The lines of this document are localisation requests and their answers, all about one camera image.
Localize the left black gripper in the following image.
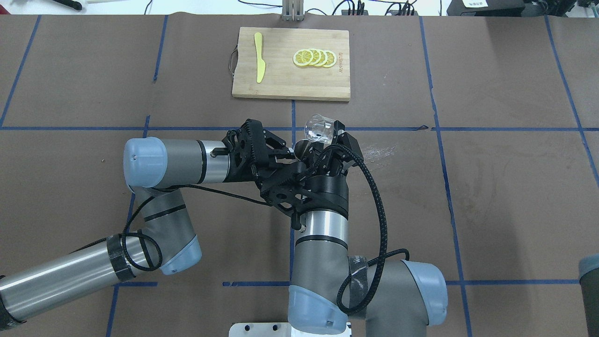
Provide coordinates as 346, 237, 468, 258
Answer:
253, 136, 296, 186

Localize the yellow plastic knife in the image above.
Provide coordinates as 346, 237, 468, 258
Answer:
253, 32, 267, 84

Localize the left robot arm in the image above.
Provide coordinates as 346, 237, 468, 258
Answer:
1, 130, 294, 330

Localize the black box device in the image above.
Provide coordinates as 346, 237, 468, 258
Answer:
446, 0, 543, 17

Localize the clear glass shaker cup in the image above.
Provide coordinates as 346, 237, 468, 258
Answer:
304, 114, 336, 145

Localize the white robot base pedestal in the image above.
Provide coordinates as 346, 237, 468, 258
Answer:
228, 322, 352, 337

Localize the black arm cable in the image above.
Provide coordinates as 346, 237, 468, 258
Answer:
323, 145, 410, 315
70, 183, 272, 273

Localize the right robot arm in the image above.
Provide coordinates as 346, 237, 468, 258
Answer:
287, 132, 448, 337

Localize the aluminium frame post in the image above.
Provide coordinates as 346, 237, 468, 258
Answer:
282, 0, 305, 22

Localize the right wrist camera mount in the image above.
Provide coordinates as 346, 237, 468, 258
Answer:
259, 161, 318, 231

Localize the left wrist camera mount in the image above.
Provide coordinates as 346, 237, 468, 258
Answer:
223, 119, 264, 182

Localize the steel jigger measuring cup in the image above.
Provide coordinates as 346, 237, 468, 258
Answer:
293, 139, 312, 161

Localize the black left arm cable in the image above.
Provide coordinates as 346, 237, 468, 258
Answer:
70, 183, 272, 273

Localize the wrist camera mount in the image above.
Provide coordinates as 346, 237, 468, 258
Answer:
223, 119, 264, 182
259, 161, 318, 231

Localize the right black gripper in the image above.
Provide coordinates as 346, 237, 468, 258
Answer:
304, 132, 364, 216

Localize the black handheld tool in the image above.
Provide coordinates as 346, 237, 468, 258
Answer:
52, 0, 83, 11

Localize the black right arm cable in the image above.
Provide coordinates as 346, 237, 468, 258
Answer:
323, 145, 410, 315

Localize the bamboo cutting board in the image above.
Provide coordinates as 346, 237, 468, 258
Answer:
232, 26, 351, 102

